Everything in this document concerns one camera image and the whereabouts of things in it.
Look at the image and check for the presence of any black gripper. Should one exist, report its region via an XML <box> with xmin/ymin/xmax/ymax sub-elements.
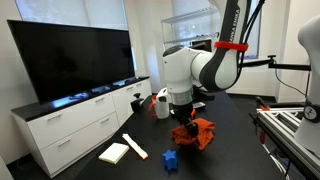
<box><xmin>173</xmin><ymin>102</ymin><xmax>200</xmax><ymax>138</ymax></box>

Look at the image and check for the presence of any orange cloth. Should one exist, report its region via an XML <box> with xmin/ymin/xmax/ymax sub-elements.
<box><xmin>170</xmin><ymin>117</ymin><xmax>216</xmax><ymax>152</ymax></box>

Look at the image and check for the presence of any white remote control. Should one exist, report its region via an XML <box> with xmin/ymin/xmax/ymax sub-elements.
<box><xmin>191</xmin><ymin>101</ymin><xmax>207</xmax><ymax>111</ymax></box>

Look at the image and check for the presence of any white mug orange inside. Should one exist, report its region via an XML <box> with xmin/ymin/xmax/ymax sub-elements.
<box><xmin>147</xmin><ymin>87</ymin><xmax>173</xmax><ymax>120</ymax></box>

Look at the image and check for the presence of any blue star block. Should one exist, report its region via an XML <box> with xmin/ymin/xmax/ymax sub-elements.
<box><xmin>161</xmin><ymin>149</ymin><xmax>179</xmax><ymax>172</ymax></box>

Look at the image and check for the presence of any white stick orange tip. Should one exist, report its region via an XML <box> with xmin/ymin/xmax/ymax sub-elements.
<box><xmin>121</xmin><ymin>133</ymin><xmax>149</xmax><ymax>161</ymax></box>

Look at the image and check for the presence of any black table clamp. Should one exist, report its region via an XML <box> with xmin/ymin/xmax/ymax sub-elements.
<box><xmin>130</xmin><ymin>92</ymin><xmax>145</xmax><ymax>114</ymax></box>

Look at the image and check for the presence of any black orange bar clamp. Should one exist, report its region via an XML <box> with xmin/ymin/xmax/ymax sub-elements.
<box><xmin>255</xmin><ymin>96</ymin><xmax>271</xmax><ymax>112</ymax></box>

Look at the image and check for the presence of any white sponge pad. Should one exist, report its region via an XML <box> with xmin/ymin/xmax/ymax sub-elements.
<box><xmin>98</xmin><ymin>142</ymin><xmax>130</xmax><ymax>165</ymax></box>

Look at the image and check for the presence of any white drawer cabinet black top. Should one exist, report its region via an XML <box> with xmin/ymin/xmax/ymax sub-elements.
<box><xmin>10</xmin><ymin>76</ymin><xmax>153</xmax><ymax>179</ymax></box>

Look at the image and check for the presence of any large black television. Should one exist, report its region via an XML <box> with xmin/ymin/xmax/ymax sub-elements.
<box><xmin>7</xmin><ymin>19</ymin><xmax>136</xmax><ymax>105</ymax></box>

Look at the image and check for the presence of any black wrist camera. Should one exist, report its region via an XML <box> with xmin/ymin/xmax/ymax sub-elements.
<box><xmin>192</xmin><ymin>84</ymin><xmax>216</xmax><ymax>102</ymax></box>

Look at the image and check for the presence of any aluminium frame rail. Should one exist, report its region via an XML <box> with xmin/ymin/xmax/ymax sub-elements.
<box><xmin>249</xmin><ymin>105</ymin><xmax>320</xmax><ymax>180</ymax></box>

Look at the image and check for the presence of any white cable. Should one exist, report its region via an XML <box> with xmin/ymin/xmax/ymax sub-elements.
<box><xmin>264</xmin><ymin>144</ymin><xmax>289</xmax><ymax>174</ymax></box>

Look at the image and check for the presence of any red velcro strap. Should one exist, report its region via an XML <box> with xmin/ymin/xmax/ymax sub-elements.
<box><xmin>213</xmin><ymin>40</ymin><xmax>250</xmax><ymax>53</ymax></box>

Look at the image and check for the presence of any thin black hanging cable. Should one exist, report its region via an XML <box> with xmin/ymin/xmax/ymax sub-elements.
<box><xmin>274</xmin><ymin>68</ymin><xmax>311</xmax><ymax>99</ymax></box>

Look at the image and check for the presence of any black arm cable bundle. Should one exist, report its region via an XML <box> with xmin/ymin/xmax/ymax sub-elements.
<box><xmin>238</xmin><ymin>0</ymin><xmax>267</xmax><ymax>69</ymax></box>

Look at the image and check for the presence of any metal wire shelf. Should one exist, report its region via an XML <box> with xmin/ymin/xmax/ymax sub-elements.
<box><xmin>160</xmin><ymin>5</ymin><xmax>221</xmax><ymax>84</ymax></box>

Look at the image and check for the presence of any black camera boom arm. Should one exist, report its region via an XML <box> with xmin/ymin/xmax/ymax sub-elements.
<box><xmin>239</xmin><ymin>54</ymin><xmax>312</xmax><ymax>72</ymax></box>

